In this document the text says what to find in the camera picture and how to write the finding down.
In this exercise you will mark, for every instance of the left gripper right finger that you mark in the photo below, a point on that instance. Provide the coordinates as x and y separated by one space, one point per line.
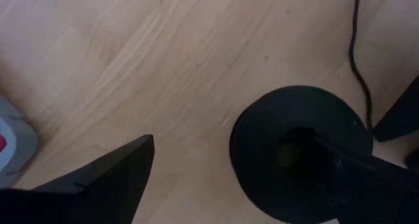
376 191

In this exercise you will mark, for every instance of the black spool with white labels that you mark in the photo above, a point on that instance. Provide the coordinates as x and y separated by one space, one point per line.
262 152

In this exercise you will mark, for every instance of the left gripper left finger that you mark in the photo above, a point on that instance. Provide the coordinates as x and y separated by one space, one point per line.
114 191

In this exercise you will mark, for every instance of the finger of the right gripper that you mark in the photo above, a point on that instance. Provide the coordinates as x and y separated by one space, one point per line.
399 119

